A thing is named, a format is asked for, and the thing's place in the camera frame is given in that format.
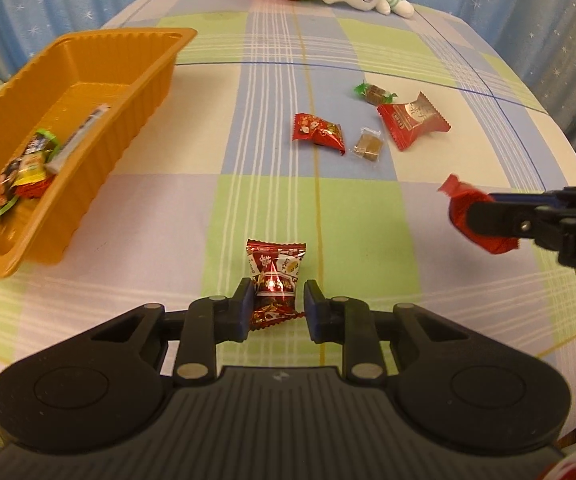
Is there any red picture snack packet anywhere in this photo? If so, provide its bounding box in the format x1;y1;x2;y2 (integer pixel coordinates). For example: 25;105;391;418
292;112;347;154

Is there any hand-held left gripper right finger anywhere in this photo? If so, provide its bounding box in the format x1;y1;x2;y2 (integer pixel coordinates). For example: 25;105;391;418
304;280;470;387

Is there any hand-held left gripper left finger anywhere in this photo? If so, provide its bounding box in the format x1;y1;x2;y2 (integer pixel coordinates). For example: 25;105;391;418
90;277;257;387

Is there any large red snack packet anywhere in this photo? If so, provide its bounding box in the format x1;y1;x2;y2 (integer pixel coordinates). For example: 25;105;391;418
376;91;453;153

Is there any orange plastic tray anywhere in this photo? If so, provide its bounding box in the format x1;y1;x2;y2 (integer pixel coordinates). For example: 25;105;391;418
0;27;199;280

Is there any green candy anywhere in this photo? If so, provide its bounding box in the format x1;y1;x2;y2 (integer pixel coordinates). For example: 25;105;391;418
353;81;399;107

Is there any red foil candy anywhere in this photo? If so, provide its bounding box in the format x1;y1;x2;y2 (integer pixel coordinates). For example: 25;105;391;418
437;173;520;257
14;176;54;202

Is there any red patterned cloth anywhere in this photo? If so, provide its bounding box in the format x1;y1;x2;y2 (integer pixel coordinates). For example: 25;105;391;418
537;439;576;480

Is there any dark red small packet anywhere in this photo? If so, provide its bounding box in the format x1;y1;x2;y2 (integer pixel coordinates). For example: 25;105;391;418
245;238;307;332

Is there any dark long snack packet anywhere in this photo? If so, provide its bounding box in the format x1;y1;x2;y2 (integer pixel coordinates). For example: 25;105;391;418
0;129;64;227

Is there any plaid tablecloth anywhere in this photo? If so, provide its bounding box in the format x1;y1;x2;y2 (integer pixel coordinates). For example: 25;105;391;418
0;0;576;413

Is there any small yellow snack packet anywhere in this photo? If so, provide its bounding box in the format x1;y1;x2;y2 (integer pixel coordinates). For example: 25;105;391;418
15;152;49;184

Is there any clear brown candy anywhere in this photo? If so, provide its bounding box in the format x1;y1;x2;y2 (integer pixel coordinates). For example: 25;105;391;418
352;127;385;162

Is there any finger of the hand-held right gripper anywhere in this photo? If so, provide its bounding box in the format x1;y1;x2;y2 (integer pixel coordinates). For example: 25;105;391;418
467;201;549;237
487;190;566;207

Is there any silver clear long packet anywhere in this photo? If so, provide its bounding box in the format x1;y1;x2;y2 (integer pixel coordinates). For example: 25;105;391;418
44;103;113;175

